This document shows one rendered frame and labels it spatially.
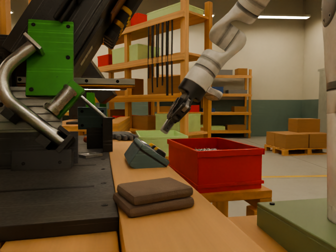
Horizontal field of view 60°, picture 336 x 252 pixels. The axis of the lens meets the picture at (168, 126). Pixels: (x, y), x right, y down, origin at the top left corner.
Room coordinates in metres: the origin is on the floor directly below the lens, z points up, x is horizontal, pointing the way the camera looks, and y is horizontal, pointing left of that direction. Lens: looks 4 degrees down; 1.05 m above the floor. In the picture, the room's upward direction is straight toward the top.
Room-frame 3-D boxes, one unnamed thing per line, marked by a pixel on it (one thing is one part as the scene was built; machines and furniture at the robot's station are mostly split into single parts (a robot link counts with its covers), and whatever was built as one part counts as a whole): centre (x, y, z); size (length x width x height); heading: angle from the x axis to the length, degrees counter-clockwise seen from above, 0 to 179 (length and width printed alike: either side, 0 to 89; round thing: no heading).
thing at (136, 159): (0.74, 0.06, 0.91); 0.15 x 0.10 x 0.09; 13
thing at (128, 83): (0.96, 0.31, 1.11); 0.39 x 0.16 x 0.03; 103
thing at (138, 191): (0.42, 0.02, 0.91); 0.10 x 0.08 x 0.03; 116
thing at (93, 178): (0.86, 0.39, 0.89); 1.10 x 0.42 x 0.02; 13
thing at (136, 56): (4.26, 0.45, 1.19); 2.30 x 0.55 x 2.39; 44
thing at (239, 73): (9.44, -1.07, 1.12); 3.16 x 0.54 x 2.24; 94
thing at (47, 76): (0.80, 0.31, 1.17); 0.13 x 0.12 x 0.20; 13
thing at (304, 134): (6.53, -2.93, 0.37); 1.20 x 0.80 x 0.74; 102
